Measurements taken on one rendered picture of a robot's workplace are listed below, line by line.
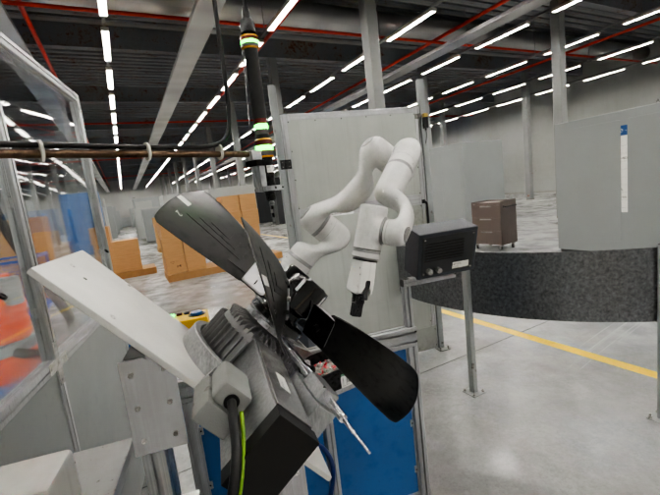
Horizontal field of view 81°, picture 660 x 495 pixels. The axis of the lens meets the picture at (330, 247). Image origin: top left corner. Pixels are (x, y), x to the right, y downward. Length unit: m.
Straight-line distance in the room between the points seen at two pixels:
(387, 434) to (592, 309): 1.39
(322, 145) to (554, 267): 1.70
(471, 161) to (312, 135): 8.16
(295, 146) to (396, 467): 2.07
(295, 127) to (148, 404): 2.30
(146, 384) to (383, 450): 1.14
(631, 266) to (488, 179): 8.82
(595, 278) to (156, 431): 2.22
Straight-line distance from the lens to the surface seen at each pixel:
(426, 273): 1.56
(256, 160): 0.96
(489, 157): 11.28
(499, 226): 7.58
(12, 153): 0.75
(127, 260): 10.14
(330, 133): 2.95
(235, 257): 0.90
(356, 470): 1.78
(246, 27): 1.06
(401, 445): 1.81
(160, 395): 0.89
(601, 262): 2.52
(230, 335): 0.87
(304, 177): 2.86
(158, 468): 0.99
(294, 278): 0.88
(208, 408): 0.64
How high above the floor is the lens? 1.43
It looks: 8 degrees down
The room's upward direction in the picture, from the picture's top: 7 degrees counter-clockwise
